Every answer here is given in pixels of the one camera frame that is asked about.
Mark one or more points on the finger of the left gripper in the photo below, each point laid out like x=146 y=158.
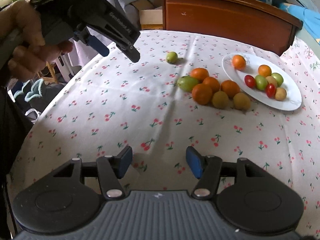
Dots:
x=82 y=35
x=98 y=46

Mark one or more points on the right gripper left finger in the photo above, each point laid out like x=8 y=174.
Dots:
x=111 y=169

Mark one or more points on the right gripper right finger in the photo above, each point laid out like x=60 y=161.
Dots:
x=207 y=170

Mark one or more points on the brownish jujube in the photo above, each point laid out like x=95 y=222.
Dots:
x=220 y=100
x=241 y=102

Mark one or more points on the orange tangerine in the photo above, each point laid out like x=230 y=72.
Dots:
x=238 y=62
x=264 y=70
x=202 y=94
x=230 y=87
x=213 y=83
x=199 y=74

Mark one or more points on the small green jujube alone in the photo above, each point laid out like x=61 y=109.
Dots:
x=171 y=57

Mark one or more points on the large green jujube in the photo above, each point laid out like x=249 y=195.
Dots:
x=187 y=83

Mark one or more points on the red cherry tomato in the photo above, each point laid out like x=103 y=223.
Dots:
x=250 y=81
x=270 y=90

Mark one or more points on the red cherry tomato front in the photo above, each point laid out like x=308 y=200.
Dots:
x=270 y=90

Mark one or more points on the person's left hand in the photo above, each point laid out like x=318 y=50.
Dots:
x=27 y=61

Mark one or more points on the checked hanging cloth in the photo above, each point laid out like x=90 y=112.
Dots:
x=120 y=2

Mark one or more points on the open cardboard box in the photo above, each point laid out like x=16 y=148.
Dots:
x=150 y=17

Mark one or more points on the cherry print tablecloth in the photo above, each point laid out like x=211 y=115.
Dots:
x=113 y=102

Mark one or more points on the green jujube on plate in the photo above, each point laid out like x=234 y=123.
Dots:
x=261 y=82

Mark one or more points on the brown jujube plate front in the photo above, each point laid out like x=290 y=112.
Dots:
x=280 y=94

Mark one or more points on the brown jujube plate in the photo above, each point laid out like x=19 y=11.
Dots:
x=280 y=94
x=271 y=80

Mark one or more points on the brown jujube plate middle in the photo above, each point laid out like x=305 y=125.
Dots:
x=271 y=80

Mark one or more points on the white floral plate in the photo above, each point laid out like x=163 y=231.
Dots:
x=294 y=98

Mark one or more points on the green jujube plate back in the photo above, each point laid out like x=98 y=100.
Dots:
x=279 y=79

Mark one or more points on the brown wooden cabinet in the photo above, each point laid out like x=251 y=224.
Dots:
x=248 y=21

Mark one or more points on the blue shark plush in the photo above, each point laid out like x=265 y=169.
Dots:
x=310 y=19

